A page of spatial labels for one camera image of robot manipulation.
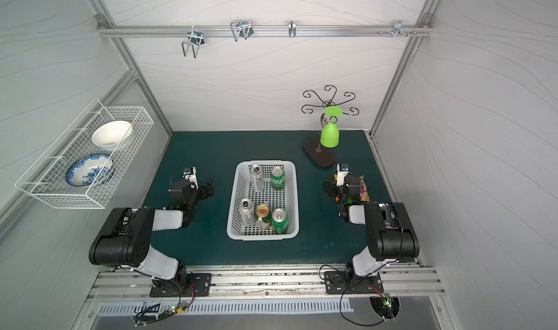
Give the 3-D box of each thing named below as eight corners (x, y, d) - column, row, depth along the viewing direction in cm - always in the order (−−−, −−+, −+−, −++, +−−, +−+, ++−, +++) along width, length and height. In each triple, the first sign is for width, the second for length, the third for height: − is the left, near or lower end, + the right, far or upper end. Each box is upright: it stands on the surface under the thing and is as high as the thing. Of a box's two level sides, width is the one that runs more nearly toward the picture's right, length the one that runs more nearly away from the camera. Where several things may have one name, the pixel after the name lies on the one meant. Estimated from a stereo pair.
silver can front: (244, 227, 88) (238, 212, 77) (245, 214, 92) (240, 198, 81) (256, 227, 88) (252, 212, 77) (257, 214, 92) (253, 198, 81)
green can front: (275, 236, 86) (274, 225, 77) (272, 222, 90) (271, 210, 80) (288, 233, 87) (289, 221, 78) (284, 219, 91) (284, 206, 81)
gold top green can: (256, 230, 88) (253, 219, 79) (258, 215, 92) (255, 203, 83) (270, 230, 88) (269, 219, 79) (271, 215, 92) (270, 203, 83)
